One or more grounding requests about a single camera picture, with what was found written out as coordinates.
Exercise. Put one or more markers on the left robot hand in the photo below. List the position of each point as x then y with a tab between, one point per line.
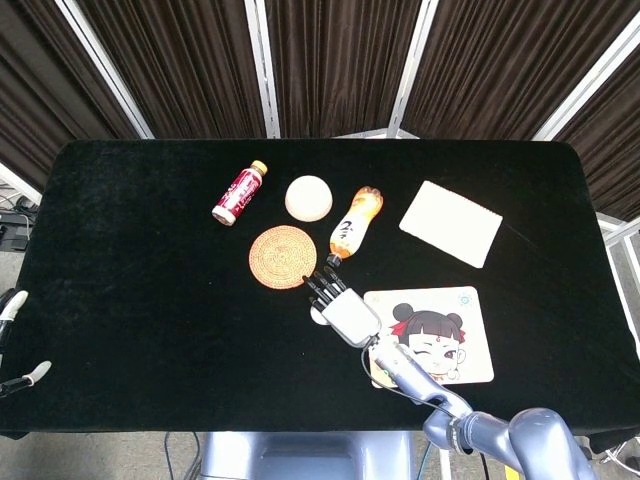
15	304

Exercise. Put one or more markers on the red labelled drink bottle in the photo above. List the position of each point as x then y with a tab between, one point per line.
239	195

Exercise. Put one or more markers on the black velvet tablecloth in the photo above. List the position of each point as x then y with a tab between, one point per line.
150	325

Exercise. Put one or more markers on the round woven coaster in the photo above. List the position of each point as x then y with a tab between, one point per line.
280	257

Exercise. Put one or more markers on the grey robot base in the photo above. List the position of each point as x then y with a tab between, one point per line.
300	455

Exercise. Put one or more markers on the white upturned bowl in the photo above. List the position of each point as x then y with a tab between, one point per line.
308	198

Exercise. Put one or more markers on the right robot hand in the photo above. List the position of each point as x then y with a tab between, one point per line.
352	317

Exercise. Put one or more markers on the white frame post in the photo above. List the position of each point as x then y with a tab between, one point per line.
102	65
414	65
600	75
261	65

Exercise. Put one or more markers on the white folded towel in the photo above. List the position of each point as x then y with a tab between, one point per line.
450	222

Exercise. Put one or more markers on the brown pleated curtain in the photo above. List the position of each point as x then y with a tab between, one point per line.
340	65
185	65
45	90
610	150
500	65

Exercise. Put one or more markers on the white frame bar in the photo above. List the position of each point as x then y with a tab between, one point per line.
620	232
20	184

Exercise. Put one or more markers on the black power strip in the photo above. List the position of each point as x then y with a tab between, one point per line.
12	232

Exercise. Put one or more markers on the orange drink bottle black cap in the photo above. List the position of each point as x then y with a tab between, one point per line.
352	225

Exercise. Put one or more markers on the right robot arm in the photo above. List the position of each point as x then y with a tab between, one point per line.
530	440

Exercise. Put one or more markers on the cartoon girl mouse pad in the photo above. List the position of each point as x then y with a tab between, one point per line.
465	360

